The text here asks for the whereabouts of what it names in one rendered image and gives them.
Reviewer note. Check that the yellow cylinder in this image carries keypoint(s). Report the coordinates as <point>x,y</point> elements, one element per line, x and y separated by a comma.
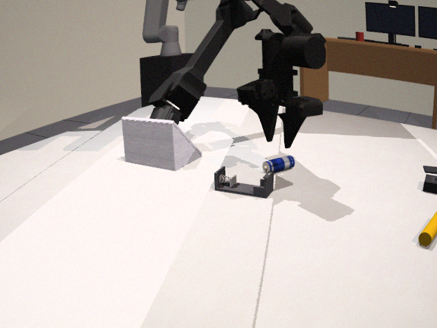
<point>430,231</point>

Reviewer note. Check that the blue and white battery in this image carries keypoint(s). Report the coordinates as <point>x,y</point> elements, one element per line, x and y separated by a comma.
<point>278,164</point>

